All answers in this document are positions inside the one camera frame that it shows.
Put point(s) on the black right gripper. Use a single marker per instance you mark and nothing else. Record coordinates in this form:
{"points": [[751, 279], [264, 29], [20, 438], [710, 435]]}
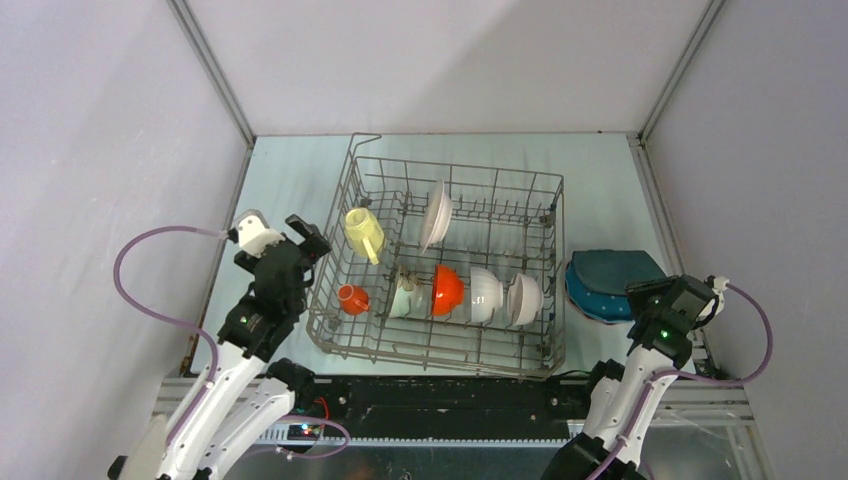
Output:
{"points": [[638, 291]]}

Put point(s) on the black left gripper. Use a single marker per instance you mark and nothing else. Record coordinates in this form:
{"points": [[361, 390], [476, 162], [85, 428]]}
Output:
{"points": [[314, 246]]}

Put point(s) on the blue dotted plate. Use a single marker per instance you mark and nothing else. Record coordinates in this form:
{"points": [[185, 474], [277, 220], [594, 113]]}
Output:
{"points": [[601, 305]]}

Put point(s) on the dark teal plate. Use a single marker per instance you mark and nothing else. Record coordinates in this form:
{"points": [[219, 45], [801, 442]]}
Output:
{"points": [[608, 271]]}

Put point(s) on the white plate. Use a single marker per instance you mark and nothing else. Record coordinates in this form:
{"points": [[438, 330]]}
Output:
{"points": [[437, 218]]}

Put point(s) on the grey wire dish rack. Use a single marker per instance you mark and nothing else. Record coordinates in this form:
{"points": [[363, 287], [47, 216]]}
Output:
{"points": [[445, 254]]}

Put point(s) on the pink dotted plate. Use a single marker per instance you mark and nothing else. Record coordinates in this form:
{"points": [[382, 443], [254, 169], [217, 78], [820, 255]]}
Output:
{"points": [[596, 319]]}

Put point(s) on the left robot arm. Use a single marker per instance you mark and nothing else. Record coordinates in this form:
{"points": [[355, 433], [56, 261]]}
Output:
{"points": [[242, 390]]}

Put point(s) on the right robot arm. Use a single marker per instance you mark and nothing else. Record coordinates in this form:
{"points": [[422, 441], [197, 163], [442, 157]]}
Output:
{"points": [[624, 397]]}

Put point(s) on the yellow mug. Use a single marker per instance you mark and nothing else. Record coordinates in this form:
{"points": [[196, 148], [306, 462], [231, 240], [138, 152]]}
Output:
{"points": [[364, 234]]}

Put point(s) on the small orange cup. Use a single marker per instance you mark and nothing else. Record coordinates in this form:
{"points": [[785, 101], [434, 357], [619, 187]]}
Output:
{"points": [[353, 300]]}

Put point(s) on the pale green cup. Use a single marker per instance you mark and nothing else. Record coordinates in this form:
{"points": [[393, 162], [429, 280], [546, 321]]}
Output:
{"points": [[408, 299]]}

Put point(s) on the orange bowl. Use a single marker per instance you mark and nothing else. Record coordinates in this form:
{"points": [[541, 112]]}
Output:
{"points": [[447, 291]]}

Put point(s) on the white ribbed bowl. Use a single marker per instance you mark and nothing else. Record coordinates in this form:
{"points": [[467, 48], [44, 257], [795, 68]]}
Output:
{"points": [[486, 295]]}

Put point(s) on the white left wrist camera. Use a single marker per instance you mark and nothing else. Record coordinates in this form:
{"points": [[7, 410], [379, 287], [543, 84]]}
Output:
{"points": [[252, 233]]}

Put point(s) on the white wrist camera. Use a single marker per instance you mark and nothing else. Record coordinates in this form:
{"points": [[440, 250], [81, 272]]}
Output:
{"points": [[252, 233], [718, 285]]}

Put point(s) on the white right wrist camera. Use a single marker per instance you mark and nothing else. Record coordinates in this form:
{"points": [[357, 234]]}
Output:
{"points": [[718, 285]]}

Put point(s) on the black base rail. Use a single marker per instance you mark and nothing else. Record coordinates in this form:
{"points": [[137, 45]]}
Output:
{"points": [[454, 408]]}

